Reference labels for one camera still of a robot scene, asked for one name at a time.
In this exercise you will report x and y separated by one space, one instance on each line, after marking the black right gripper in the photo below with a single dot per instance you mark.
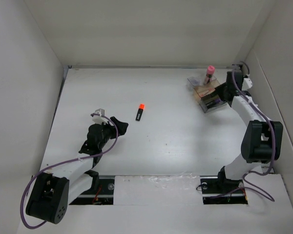
218 89

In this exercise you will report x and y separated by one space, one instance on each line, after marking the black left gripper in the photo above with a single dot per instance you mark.
121 126

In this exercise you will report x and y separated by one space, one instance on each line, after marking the pink capped glue stick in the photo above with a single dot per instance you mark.
209 74

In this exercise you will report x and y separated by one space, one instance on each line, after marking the orange capped highlighter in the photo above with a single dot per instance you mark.
139 112

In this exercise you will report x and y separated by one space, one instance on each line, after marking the clear jar of clips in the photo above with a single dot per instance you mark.
195 81

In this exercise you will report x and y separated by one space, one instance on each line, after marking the purple capped highlighter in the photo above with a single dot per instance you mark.
211 99

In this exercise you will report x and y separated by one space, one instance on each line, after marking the green capped highlighter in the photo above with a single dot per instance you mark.
213 104

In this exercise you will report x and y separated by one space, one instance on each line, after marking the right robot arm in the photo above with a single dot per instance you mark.
262 140

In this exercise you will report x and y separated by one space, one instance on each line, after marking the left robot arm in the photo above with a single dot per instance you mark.
53 188

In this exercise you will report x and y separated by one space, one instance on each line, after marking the clear tiered organizer container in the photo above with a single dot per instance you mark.
210 86

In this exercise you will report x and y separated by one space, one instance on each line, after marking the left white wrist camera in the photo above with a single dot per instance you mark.
97 116

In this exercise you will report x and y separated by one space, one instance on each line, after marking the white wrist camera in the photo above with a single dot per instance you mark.
97 116
247 84

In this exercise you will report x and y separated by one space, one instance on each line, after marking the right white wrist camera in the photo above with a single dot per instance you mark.
247 84

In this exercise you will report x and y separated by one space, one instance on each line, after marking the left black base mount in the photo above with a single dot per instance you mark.
103 195

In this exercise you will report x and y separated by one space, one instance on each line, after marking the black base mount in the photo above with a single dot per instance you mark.
103 195
215 192

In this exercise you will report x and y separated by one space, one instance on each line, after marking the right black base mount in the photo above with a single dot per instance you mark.
215 192

